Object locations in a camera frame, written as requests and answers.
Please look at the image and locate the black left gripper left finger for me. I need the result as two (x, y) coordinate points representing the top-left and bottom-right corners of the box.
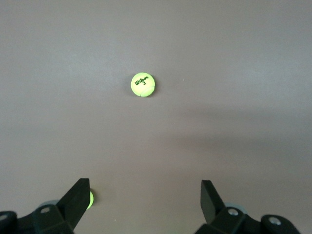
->
(0, 178), (91, 234)

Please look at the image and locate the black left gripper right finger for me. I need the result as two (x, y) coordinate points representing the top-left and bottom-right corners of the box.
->
(196, 180), (300, 234)

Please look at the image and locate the yellow Wilson tennis ball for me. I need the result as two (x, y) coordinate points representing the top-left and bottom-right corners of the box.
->
(130, 72), (156, 98)

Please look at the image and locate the brown table mat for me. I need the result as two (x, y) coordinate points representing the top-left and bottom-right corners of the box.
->
(0, 0), (312, 234)

